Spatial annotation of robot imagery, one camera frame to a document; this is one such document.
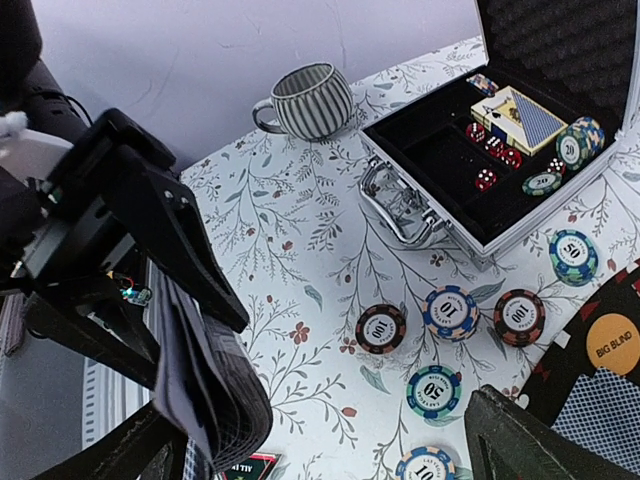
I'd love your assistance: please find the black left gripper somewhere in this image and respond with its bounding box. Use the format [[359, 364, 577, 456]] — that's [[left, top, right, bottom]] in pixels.
[[24, 109, 249, 389]]

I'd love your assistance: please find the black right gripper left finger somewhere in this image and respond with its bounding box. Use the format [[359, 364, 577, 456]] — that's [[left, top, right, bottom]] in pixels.
[[35, 402, 188, 480]]

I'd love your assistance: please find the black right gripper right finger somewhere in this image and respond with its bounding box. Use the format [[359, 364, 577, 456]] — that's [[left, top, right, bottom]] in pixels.
[[464, 385, 635, 480]]

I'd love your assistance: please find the blue green 50 chip stack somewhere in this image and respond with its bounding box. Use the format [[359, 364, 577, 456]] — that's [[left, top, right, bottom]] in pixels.
[[406, 364, 462, 420]]

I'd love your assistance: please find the blue card deck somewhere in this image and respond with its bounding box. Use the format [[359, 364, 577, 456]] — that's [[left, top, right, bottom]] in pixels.
[[153, 271, 273, 474]]

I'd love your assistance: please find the single blue backed card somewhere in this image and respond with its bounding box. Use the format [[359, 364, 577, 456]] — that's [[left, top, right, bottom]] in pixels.
[[552, 368, 639, 473]]

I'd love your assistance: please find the black triangular dealer plate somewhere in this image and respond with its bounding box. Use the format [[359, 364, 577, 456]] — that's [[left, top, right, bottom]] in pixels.
[[215, 452, 282, 480]]

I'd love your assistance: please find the red black 100 chip pile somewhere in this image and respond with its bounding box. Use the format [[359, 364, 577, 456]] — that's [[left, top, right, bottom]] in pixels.
[[493, 289, 546, 347]]

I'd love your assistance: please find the orange big blind button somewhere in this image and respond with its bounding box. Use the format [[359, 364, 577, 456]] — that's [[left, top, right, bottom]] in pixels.
[[586, 313, 640, 376]]

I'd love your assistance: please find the red black 100 chip stack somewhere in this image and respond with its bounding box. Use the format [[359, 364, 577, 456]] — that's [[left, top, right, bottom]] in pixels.
[[355, 304, 406, 355]]

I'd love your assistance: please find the blue green 50 chip pile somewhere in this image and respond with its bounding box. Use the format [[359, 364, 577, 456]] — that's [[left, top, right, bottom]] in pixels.
[[549, 229, 599, 287]]

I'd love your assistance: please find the round red black poker mat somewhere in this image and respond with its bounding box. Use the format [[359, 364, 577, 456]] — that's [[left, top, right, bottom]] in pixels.
[[516, 260, 639, 426]]

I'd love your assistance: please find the striped ceramic cup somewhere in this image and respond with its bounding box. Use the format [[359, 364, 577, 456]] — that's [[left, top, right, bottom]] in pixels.
[[252, 62, 354, 141]]

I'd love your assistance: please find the single green 20 chip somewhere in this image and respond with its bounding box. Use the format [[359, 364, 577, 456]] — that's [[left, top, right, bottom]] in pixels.
[[522, 172, 562, 196]]

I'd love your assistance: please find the red die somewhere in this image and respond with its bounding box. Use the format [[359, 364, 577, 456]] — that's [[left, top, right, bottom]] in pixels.
[[484, 136, 505, 158], [475, 168, 498, 192], [547, 158, 567, 176], [465, 122, 486, 144], [500, 148, 522, 170]]

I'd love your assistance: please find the aluminium poker case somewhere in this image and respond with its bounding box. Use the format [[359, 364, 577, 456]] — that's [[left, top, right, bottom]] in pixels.
[[359, 1, 639, 271]]

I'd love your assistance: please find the green 20 chip stack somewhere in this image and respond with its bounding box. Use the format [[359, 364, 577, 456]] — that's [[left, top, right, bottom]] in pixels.
[[556, 116, 606, 171]]

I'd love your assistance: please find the boxed playing card deck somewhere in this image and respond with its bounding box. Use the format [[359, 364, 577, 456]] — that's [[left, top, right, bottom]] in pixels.
[[470, 86, 568, 156]]

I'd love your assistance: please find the multicolour chip row in case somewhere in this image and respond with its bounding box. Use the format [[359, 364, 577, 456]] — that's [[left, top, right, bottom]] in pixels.
[[466, 73, 500, 97]]

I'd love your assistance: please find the front aluminium rail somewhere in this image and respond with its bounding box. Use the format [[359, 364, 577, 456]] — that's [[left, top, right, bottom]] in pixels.
[[79, 279, 161, 451]]

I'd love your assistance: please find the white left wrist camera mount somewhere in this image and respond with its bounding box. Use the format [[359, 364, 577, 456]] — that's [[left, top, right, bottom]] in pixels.
[[1, 111, 73, 181]]

